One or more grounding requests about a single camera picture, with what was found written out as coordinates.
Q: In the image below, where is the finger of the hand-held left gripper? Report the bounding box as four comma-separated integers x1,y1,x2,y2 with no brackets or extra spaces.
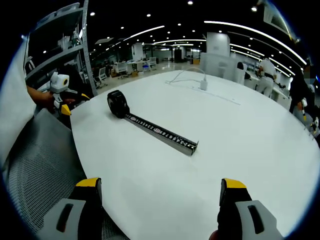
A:
62,92,91,103
52,95,72,117

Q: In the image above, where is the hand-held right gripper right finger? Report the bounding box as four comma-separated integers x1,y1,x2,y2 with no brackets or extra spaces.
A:
216,177,285,240

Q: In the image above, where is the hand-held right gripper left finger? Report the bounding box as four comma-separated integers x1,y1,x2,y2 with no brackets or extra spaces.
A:
37,177,104,240

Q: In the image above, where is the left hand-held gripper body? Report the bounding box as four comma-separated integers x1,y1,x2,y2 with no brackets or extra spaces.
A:
49,71,79,99

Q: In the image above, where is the black tape measure with blade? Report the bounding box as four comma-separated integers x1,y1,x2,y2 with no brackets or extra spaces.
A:
106,89,200,157

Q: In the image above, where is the grey metal shelf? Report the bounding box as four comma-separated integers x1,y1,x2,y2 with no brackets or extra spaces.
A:
23,0,99,98

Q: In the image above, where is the person's body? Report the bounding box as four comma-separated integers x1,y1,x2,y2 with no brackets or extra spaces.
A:
0,37,39,167

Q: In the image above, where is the grey mesh chair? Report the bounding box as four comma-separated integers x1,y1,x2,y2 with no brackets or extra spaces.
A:
2,107,131,240

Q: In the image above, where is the black and white office chair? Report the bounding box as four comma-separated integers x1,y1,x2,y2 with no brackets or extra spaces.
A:
235,61,249,85

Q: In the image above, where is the white partition cabinet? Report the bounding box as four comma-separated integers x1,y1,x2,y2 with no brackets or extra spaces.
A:
199,51,239,81

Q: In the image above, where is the white charger cable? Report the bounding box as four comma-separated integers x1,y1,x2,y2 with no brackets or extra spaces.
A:
164,66,208,86

